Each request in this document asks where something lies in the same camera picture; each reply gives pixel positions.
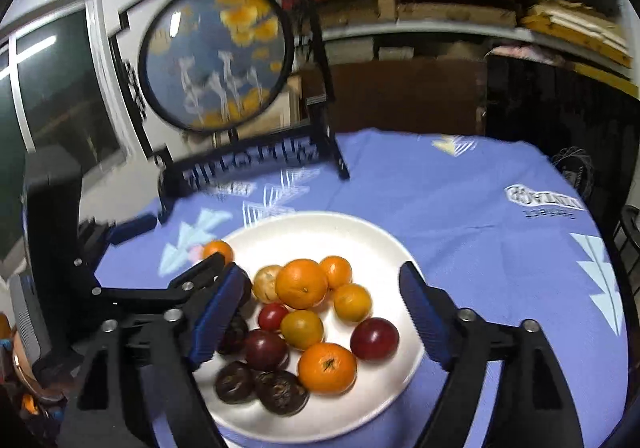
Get black flat monitor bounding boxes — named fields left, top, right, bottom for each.
left=485, top=53, right=640, bottom=229

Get yellow-orange tangerine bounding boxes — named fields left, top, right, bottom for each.
left=280, top=309, right=325, bottom=350

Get dark red plum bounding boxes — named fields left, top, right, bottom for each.
left=243, top=329, right=290, bottom=372
left=350, top=317, right=400, bottom=361

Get shiny orange-brown object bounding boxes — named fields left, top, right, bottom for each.
left=0, top=313, right=68, bottom=424

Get round deer painting table screen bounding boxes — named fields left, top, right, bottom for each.
left=110, top=0, right=351, bottom=224

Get large orange tangerine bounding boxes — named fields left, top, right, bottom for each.
left=275, top=258, right=329, bottom=310

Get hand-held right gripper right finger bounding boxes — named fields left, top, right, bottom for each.
left=398, top=261, right=586, bottom=448

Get white framed window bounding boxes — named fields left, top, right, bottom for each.
left=0, top=0, right=131, bottom=264

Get white round plate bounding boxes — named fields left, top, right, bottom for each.
left=192, top=211, right=426, bottom=444

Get dark brown passion fruit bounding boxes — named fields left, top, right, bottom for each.
left=255, top=370, right=310, bottom=416

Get blue printed tablecloth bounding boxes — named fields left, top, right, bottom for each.
left=92, top=128, right=631, bottom=448

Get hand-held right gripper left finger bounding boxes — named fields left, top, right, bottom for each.
left=60, top=262, right=252, bottom=448

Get white shelving unit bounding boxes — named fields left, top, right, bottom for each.
left=190, top=0, right=640, bottom=99

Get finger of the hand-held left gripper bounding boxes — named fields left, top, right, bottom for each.
left=92, top=252, right=227, bottom=322
left=75, top=213, right=159, bottom=275

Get small red plum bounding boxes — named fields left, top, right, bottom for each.
left=257, top=303, right=290, bottom=333

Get pale yellow fruit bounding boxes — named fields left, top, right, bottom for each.
left=252, top=265, right=283, bottom=304

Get brown cardboard sheet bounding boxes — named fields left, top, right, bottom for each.
left=300, top=58, right=488, bottom=136

